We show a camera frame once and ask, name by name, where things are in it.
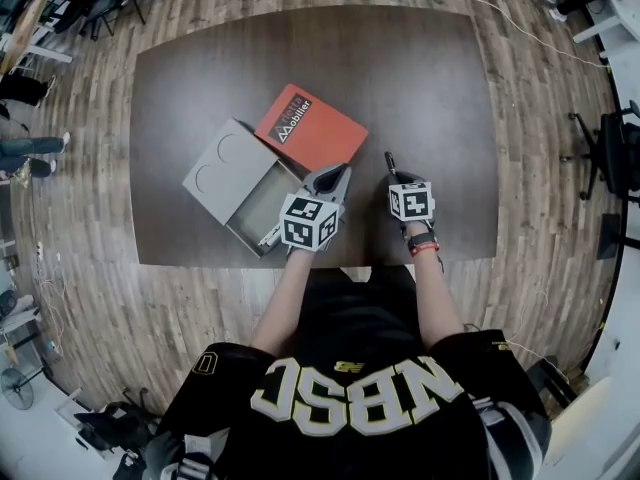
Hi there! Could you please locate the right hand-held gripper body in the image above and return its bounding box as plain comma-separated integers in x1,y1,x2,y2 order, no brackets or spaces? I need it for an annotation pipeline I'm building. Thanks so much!
388,181,436,239

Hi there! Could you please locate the black floor fan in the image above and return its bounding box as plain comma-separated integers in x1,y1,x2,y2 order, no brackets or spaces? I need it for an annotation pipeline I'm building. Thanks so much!
0,366,37,412

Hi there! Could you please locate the long white cable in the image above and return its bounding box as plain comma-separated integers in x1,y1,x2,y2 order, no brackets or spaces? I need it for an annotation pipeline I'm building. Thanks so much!
438,0,612,70

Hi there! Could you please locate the red book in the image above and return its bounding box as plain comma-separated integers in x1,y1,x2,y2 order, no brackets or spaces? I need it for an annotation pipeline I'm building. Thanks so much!
253,83,370,175

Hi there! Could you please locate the person's black jersey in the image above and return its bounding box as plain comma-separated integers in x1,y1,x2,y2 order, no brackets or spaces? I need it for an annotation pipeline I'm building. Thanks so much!
144,266,554,480

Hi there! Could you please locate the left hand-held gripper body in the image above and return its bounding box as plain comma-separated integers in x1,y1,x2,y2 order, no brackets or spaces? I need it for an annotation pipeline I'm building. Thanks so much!
279,182,347,254

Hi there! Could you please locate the wooden desk with white legs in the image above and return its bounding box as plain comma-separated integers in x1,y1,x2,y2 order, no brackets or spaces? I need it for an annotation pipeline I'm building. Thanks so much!
0,0,74,77

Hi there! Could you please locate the person's left forearm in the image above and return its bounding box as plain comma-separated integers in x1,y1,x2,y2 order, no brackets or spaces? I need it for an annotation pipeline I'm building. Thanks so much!
249,247,315,358

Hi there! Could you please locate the grey box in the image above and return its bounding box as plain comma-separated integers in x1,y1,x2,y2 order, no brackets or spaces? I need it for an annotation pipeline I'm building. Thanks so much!
181,116,312,259

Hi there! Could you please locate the person's right forearm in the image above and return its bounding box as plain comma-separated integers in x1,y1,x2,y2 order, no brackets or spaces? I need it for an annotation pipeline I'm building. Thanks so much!
405,220,467,353

